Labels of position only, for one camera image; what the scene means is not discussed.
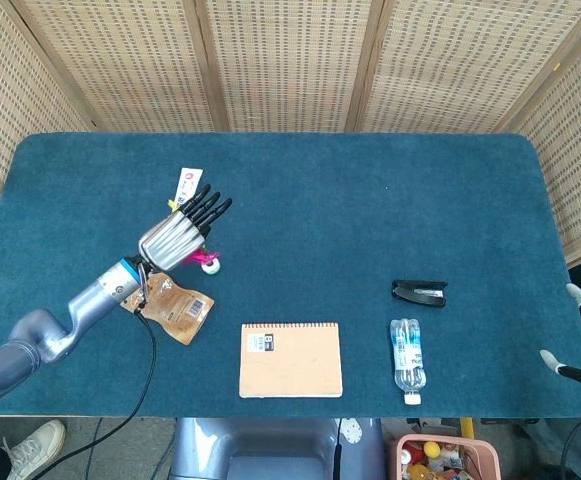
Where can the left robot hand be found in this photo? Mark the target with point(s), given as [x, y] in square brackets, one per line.
[180, 235]

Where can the colourful feather shuttlecock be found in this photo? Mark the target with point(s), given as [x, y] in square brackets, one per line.
[207, 261]

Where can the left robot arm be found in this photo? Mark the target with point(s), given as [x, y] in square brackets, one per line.
[50, 330]

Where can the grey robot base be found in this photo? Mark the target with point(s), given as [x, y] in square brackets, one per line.
[270, 450]

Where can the white toothpaste tube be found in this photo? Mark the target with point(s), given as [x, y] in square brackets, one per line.
[189, 182]

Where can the brown spouted drink pouch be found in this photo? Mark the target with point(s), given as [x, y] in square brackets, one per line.
[175, 312]

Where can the blue table mat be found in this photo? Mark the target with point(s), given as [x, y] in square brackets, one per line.
[320, 225]

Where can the kraft spiral notebook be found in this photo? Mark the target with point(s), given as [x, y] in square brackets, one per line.
[290, 360]

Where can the black stapler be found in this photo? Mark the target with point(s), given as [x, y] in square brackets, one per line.
[420, 293]

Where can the pink plastic basket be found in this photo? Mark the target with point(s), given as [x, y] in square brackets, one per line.
[445, 457]

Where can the clear plastic water bottle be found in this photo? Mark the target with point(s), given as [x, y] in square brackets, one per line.
[408, 356]

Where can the woven bamboo folding screen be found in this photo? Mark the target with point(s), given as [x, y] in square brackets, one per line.
[290, 65]

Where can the white sneaker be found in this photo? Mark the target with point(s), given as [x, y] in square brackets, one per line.
[32, 450]

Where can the yellow post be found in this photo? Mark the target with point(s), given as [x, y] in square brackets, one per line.
[466, 427]

